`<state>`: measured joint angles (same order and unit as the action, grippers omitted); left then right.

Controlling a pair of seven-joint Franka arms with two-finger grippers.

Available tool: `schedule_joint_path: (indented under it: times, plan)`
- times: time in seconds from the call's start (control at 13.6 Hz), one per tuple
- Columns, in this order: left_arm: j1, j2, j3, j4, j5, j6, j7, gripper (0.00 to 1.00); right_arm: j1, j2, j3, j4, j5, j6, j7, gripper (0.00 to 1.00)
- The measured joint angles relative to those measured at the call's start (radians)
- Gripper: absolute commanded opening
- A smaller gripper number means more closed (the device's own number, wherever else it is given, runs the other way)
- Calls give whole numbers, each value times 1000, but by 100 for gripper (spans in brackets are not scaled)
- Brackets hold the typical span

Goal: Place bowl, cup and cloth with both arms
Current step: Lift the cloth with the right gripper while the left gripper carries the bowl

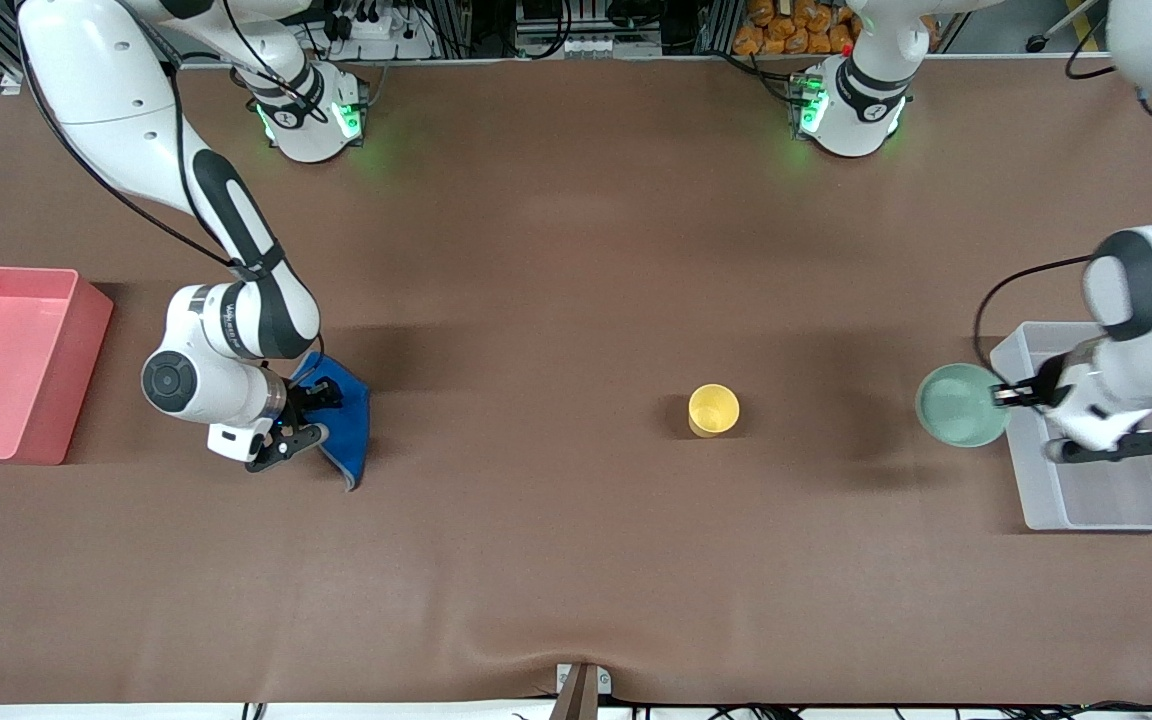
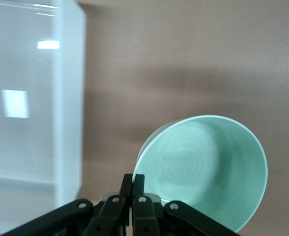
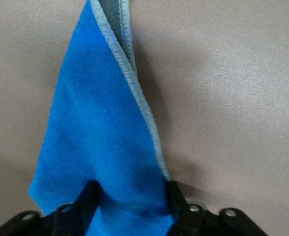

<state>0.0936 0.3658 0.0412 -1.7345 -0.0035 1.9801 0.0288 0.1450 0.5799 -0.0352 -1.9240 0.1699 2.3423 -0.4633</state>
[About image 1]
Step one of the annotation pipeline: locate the white table clamp bracket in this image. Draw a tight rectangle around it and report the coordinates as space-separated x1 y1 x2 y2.
556 663 613 696

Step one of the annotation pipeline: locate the white power strip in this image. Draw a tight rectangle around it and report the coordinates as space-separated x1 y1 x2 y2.
321 8 437 59

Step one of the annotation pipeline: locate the orange packaged goods pile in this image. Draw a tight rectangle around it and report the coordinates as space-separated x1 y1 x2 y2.
733 0 859 56

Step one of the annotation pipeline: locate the yellow cup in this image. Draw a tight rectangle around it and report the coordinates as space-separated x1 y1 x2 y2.
688 384 740 439

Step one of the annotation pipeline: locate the pink plastic bin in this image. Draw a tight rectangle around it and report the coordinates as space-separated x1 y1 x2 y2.
0 264 115 466

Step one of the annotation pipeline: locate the clear plastic bin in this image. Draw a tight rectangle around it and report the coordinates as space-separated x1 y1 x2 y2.
990 320 1152 532

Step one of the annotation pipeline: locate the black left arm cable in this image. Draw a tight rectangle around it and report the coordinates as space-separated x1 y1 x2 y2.
973 8 1152 393

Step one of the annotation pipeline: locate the aluminium frame post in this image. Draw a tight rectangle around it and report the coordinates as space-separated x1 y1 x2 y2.
439 0 474 59
699 0 739 56

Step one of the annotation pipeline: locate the blue cloth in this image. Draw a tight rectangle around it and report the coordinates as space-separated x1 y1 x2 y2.
291 350 373 493

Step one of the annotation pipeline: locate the light green bowl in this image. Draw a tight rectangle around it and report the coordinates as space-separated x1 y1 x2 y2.
915 363 1013 448

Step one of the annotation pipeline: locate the grey electrical terminal unit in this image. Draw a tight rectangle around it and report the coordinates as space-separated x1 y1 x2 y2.
514 0 619 58

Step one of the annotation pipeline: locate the brown camera stand post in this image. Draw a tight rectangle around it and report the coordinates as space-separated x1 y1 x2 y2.
550 664 601 720

